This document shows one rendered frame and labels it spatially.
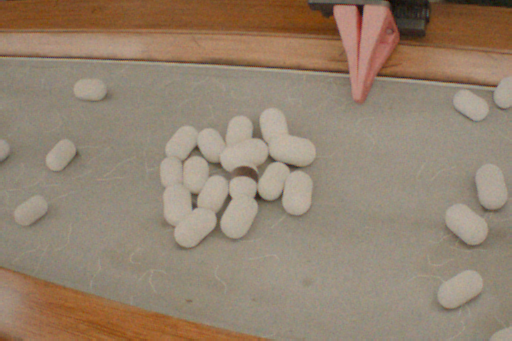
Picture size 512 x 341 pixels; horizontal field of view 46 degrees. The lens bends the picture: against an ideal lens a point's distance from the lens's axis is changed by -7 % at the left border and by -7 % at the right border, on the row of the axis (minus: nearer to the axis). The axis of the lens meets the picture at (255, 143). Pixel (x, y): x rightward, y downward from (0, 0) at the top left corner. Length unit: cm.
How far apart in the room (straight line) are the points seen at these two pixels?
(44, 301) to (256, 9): 39
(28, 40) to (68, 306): 45
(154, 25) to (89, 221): 27
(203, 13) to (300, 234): 33
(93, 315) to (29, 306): 5
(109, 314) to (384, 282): 18
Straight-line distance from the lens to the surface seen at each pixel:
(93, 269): 47
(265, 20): 66
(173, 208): 46
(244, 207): 45
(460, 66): 58
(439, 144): 51
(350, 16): 53
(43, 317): 42
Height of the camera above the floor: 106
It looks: 38 degrees down
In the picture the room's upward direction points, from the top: 12 degrees counter-clockwise
